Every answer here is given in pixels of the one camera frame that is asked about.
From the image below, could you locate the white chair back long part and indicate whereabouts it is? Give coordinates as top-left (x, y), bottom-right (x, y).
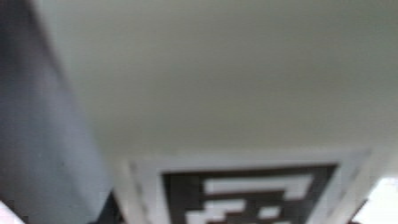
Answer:
top-left (29, 0), bottom-right (398, 224)

